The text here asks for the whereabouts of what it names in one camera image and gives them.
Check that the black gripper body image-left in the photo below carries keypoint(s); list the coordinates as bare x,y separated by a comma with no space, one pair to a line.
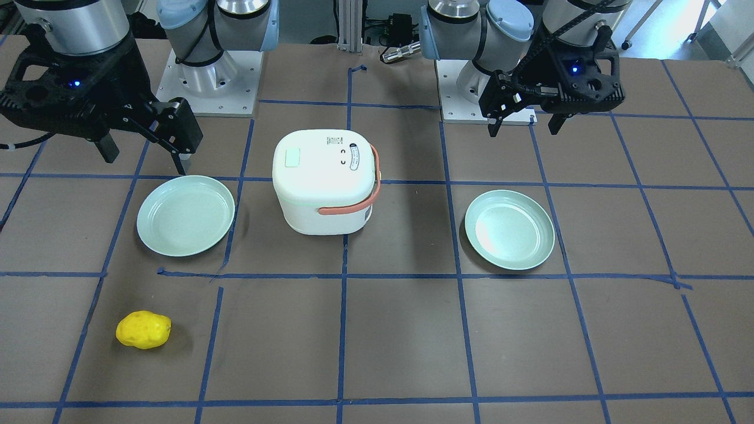
119,75

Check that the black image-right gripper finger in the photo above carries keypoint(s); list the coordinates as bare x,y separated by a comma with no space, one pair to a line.
494,126
556,122

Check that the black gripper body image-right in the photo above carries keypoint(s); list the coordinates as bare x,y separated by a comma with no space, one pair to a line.
539,72

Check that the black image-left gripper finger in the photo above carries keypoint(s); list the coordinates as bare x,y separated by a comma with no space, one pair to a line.
107,148
181,162

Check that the silver robot arm image-right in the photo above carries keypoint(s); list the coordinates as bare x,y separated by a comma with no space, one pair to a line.
497,35

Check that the white rice cooker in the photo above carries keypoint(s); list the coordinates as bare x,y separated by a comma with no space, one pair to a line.
326,180

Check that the mint green plate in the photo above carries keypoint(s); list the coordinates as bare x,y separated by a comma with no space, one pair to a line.
185,216
509,230

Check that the silver metal cylinder connector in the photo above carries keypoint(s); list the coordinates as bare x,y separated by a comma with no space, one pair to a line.
394,55

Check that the black power adapter box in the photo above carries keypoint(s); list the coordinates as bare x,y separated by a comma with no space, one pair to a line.
399,27

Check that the yellow toy potato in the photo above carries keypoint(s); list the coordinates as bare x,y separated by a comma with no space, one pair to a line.
143,330

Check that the white base plate image-right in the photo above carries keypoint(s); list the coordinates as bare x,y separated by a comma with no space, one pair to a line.
459,97

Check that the white base plate image-left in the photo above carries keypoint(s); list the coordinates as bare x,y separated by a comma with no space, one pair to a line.
227,88

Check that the aluminium frame post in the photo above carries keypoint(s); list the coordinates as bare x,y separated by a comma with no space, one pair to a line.
350,23

